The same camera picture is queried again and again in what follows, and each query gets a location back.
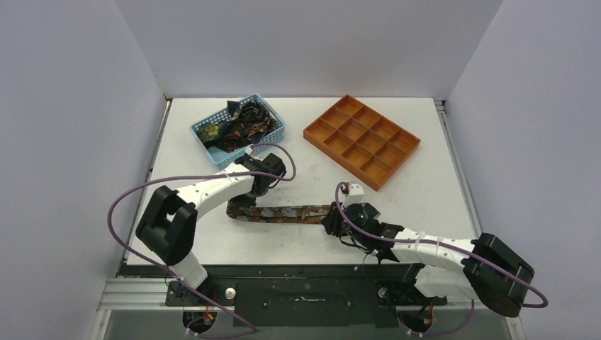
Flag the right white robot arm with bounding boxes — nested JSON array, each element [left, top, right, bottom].
[[321, 203, 534, 317]]

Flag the black tie with orange swirls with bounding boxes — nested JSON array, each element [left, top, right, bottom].
[[214, 101, 277, 153]]

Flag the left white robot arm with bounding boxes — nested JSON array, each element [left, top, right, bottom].
[[135, 153, 286, 305]]

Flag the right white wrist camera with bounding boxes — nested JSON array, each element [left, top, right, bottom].
[[342, 183, 365, 207]]

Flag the dark tie with yellow flowers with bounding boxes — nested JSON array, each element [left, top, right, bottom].
[[196, 122, 230, 148]]

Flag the orange floral necktie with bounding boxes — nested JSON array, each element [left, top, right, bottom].
[[226, 195, 331, 224]]

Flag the orange wooden compartment tray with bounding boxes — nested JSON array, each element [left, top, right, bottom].
[[303, 94, 421, 191]]

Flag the black metal base plate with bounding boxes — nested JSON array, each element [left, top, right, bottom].
[[116, 263, 449, 329]]

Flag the aluminium frame rail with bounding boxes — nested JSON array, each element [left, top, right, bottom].
[[434, 99, 527, 339]]

